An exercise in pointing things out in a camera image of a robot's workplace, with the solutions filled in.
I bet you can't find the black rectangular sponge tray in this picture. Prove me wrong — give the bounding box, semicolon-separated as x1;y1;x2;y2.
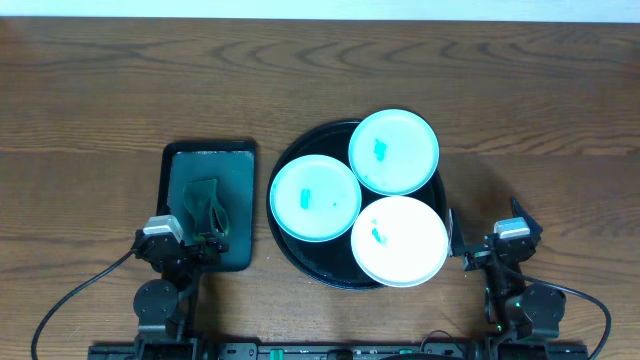
156;138;256;273

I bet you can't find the mint green plate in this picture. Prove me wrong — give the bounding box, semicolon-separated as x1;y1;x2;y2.
348;109;440;196
269;155;362;242

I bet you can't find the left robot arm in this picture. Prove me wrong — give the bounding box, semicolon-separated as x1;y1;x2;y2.
131;199;229;359

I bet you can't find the mint green plate back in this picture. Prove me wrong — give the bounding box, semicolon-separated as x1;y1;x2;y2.
348;109;440;196

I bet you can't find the white plate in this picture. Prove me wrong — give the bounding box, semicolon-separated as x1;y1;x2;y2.
351;196;449;288

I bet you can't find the black round tray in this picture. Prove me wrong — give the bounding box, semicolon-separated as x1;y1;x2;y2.
267;121;446;289

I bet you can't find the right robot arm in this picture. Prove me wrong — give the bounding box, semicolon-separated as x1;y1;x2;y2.
447;198;566;359

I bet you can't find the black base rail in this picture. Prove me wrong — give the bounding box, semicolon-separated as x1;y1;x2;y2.
87;342;589;360

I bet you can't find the green scrubbing sponge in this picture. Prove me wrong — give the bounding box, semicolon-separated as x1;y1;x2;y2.
183;179;224;242

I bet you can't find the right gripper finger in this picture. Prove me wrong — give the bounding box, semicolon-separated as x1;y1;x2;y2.
447;208;466;257
510;196;543;235

